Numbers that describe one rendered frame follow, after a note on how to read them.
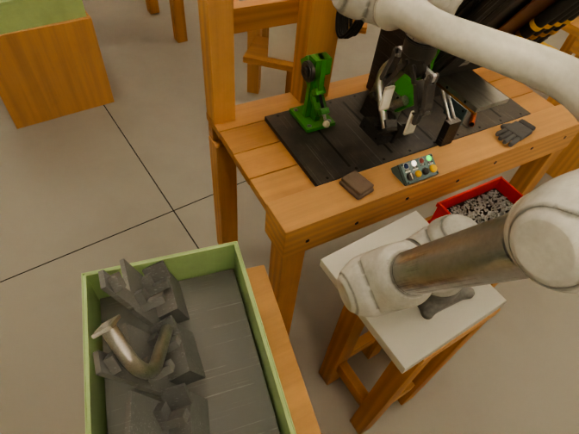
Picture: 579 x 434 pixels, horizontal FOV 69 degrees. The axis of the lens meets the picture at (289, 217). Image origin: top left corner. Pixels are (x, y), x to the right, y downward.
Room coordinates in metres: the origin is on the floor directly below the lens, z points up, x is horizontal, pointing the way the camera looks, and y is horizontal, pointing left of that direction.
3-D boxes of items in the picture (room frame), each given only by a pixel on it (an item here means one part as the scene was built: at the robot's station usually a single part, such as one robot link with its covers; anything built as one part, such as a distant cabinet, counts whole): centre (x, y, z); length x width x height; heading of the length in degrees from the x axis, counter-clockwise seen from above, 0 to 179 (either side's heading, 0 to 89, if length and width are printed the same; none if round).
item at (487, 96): (1.48, -0.55, 1.11); 0.39 x 0.16 x 0.03; 34
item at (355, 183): (1.05, -0.22, 0.91); 0.10 x 0.08 x 0.03; 44
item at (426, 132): (1.52, -0.42, 0.89); 1.10 x 0.42 x 0.02; 124
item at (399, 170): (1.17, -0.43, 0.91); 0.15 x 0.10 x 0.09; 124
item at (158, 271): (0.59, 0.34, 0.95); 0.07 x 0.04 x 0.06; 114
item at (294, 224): (1.29, -0.58, 0.82); 1.50 x 0.14 x 0.15; 124
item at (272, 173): (1.52, -0.42, 0.44); 1.49 x 0.70 x 0.88; 124
